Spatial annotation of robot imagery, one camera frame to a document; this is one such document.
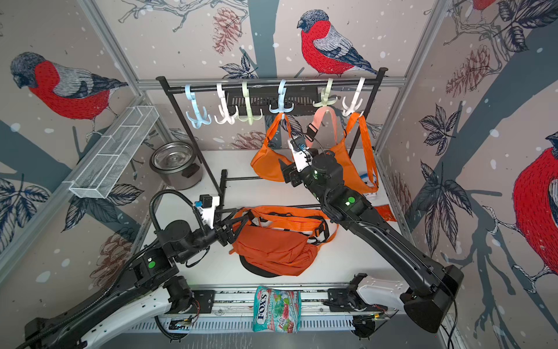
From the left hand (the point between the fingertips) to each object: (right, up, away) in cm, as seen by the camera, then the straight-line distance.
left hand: (244, 212), depth 64 cm
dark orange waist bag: (+7, -18, +14) cm, 24 cm away
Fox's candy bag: (+10, -33, +5) cm, 35 cm away
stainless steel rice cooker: (-36, +15, +31) cm, 49 cm away
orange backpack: (+5, +16, +26) cm, 31 cm away
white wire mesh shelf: (-51, +19, +14) cm, 56 cm away
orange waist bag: (+24, -9, +28) cm, 38 cm away
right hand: (+15, +19, +2) cm, 24 cm away
